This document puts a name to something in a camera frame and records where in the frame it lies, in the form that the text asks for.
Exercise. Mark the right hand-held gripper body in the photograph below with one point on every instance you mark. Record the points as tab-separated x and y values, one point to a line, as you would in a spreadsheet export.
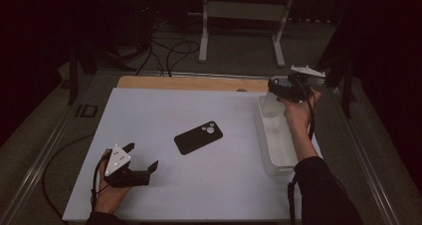
298	87

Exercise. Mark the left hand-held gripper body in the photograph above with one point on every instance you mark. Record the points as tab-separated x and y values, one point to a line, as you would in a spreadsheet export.
127	178

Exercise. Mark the black phone case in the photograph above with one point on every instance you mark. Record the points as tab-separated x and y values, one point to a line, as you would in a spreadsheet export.
195	138

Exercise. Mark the white plastic bin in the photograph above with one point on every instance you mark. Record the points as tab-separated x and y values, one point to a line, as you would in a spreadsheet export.
278	145

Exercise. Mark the person's left hand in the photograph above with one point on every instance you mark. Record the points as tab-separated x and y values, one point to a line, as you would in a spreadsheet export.
111	198

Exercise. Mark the person's right hand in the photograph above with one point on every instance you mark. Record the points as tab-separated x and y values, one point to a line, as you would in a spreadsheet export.
300	113

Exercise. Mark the white board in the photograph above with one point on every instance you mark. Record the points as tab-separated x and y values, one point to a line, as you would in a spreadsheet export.
149	118

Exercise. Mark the black stand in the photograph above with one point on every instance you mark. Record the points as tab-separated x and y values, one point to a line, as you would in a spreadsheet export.
73	85
346	92

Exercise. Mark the white metal stand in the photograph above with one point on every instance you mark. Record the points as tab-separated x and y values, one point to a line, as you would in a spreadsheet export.
244	11

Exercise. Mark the metal floor rail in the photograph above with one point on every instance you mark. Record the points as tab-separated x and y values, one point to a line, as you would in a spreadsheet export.
38	165
368	165

